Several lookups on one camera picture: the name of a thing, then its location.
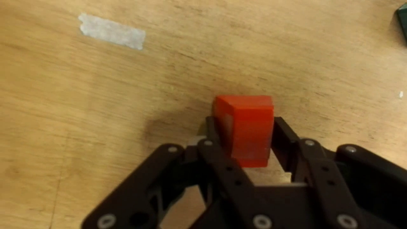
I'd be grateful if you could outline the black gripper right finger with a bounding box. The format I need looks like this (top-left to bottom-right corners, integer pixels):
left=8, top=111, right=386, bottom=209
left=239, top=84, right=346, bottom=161
left=270, top=116, right=407, bottom=229

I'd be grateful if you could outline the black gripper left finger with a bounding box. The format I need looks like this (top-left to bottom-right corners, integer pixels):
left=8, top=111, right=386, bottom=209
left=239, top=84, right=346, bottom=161
left=80, top=116, right=257, bottom=229

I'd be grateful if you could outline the red block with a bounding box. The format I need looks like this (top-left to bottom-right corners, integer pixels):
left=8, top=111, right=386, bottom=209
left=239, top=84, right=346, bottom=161
left=211, top=94, right=276, bottom=169

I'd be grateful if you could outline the white tape strip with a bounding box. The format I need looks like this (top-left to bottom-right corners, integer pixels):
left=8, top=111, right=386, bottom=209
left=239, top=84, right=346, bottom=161
left=78, top=12, right=148, bottom=52

